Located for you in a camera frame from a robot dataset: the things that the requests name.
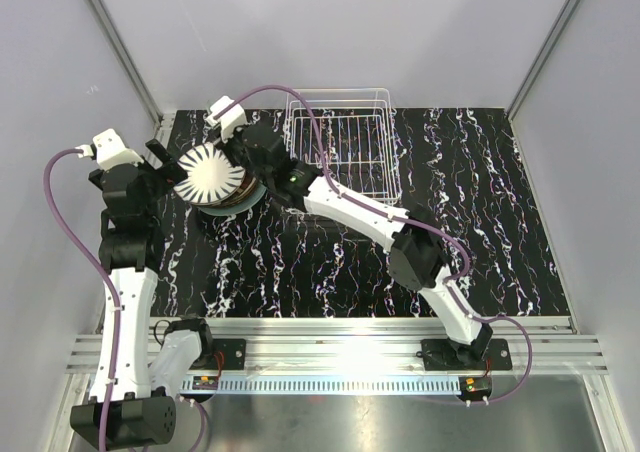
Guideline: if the black plate with colour stripes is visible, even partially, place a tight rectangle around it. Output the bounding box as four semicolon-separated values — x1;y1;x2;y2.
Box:
200;173;259;214

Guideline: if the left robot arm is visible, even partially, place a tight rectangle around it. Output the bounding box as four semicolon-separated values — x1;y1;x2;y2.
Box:
70;139;215;451

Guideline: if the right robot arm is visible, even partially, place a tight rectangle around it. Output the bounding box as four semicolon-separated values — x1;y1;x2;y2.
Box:
217;124;493;369

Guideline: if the large teal bottom plate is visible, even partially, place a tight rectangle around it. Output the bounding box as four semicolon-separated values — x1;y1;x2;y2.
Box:
199;183;266;217

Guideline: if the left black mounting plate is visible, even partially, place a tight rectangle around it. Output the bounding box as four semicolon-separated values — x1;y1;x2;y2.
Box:
194;338;247;371

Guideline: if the black mounting plate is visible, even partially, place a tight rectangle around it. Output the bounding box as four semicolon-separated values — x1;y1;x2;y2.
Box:
194;338;247;371
416;339;513;372

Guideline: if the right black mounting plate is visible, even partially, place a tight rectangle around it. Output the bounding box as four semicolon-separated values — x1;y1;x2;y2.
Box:
416;339;513;372

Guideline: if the left aluminium frame post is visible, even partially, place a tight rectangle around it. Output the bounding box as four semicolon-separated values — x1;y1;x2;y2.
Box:
84;0;164;133

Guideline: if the aluminium frame post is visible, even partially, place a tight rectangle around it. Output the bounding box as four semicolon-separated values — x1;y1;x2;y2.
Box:
506;0;583;122
84;0;164;133

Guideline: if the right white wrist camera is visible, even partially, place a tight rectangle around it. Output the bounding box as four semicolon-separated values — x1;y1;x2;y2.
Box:
205;96;248;142

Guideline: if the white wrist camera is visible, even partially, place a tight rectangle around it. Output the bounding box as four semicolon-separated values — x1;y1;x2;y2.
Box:
76;129;144;171
205;96;248;142

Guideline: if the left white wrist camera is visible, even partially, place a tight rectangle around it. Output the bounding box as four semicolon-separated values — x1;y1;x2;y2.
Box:
76;129;144;171

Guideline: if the white wire dish rack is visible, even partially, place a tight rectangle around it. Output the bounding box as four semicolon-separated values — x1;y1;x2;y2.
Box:
283;87;402;205

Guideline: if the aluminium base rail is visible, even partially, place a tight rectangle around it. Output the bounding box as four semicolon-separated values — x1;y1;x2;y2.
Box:
64;316;609;373

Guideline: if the white slotted cable duct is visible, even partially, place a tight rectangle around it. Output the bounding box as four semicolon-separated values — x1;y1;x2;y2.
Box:
179;375;461;396

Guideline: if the right aluminium frame post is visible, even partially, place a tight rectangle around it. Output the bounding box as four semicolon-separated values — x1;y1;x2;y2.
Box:
506;0;583;122

